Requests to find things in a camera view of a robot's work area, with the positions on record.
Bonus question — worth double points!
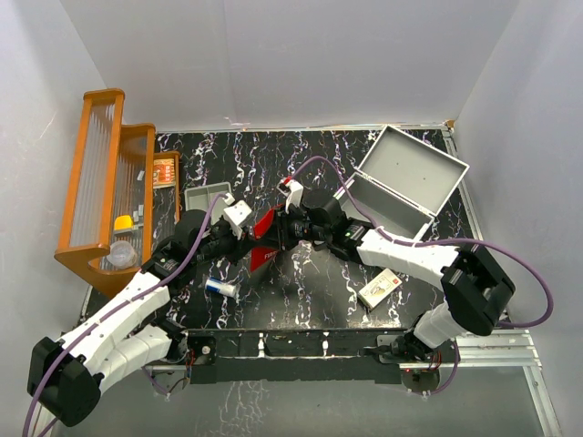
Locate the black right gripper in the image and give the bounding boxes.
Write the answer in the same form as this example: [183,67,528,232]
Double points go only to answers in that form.
[258,203,331,251]

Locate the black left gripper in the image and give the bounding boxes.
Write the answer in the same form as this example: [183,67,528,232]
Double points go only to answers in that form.
[193,220,258,267]

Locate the red first aid pouch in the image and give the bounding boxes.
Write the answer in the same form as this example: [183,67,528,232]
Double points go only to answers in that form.
[251,204,285,272]

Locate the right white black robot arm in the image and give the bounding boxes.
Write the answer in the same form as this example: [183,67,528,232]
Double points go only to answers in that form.
[274,186,516,361]

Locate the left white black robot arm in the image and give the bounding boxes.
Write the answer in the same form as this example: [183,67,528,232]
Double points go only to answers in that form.
[26,200,251,427]

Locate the grey plastic medicine case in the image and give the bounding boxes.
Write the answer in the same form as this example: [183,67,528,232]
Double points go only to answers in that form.
[334,125,469,240]

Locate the white cardboard medicine box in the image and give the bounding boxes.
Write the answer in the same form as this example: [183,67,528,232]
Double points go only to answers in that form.
[357,269,402,310]

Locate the white blue bandage roll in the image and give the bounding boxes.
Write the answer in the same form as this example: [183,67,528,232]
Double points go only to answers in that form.
[205,278,240,299]

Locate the grey divided plastic tray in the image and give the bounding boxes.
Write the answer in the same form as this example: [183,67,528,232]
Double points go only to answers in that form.
[184,182,231,210]

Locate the red patterned box on shelf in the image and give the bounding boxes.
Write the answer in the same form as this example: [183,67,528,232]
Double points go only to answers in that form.
[153,158,177,189]

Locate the clear plastic cup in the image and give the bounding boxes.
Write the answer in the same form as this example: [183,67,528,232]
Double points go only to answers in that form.
[107,240,138,269]

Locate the yellow cap bottle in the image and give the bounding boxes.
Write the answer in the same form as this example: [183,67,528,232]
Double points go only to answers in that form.
[113,215,134,234]

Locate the orange wooden tiered shelf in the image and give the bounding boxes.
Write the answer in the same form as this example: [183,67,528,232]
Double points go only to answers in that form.
[55,88,179,298]

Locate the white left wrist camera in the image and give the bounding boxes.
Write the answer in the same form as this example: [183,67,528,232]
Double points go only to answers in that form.
[222,192,252,239]

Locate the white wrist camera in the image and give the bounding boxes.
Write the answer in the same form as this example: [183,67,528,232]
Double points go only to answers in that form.
[222,192,252,239]
[278,178,303,213]

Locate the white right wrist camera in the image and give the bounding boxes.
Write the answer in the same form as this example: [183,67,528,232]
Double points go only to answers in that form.
[278,178,303,213]

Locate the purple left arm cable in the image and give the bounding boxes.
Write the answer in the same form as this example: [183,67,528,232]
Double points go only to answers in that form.
[22,194,229,437]

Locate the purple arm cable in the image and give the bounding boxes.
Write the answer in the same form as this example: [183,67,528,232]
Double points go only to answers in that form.
[291,156,556,395]
[22,194,229,437]

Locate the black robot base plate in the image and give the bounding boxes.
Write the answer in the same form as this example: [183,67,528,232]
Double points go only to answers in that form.
[187,328,455,385]

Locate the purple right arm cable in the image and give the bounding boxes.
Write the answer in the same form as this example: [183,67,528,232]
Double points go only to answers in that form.
[291,156,556,395]

